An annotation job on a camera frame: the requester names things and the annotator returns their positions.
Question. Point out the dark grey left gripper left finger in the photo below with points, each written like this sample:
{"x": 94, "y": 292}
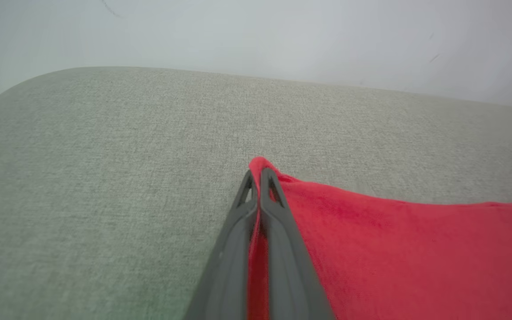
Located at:
{"x": 227, "y": 275}

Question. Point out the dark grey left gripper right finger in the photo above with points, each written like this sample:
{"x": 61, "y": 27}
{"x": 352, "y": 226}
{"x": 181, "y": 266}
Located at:
{"x": 289, "y": 275}

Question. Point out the red jersey with white sleeve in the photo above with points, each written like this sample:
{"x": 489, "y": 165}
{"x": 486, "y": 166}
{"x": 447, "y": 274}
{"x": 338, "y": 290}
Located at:
{"x": 416, "y": 258}

